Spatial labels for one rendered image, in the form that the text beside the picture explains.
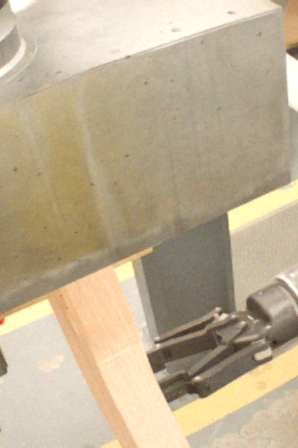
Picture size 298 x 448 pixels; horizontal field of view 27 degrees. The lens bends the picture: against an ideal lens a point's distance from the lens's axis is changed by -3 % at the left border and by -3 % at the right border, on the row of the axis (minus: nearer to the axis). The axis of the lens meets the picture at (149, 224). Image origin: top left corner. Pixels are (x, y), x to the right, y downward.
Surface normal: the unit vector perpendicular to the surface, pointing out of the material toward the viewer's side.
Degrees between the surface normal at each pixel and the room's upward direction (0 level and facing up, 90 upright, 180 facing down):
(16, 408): 0
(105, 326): 75
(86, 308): 66
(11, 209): 90
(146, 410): 51
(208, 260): 90
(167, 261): 90
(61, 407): 0
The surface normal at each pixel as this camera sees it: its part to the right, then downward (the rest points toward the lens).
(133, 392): 0.34, 0.18
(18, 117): 0.43, 0.54
